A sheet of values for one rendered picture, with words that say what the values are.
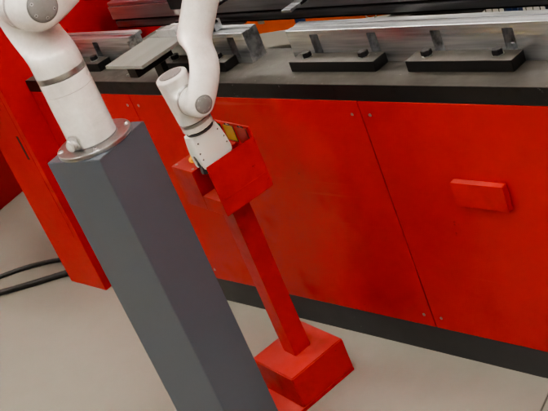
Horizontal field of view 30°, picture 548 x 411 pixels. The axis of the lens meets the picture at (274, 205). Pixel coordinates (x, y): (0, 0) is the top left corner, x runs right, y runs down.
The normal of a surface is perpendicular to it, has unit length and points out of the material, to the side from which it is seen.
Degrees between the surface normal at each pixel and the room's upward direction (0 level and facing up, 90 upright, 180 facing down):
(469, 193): 90
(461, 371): 0
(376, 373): 0
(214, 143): 91
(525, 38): 90
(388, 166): 90
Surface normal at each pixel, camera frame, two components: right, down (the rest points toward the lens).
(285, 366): -0.35, -0.83
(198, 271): 0.80, -0.02
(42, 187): -0.64, 0.55
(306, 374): 0.59, 0.18
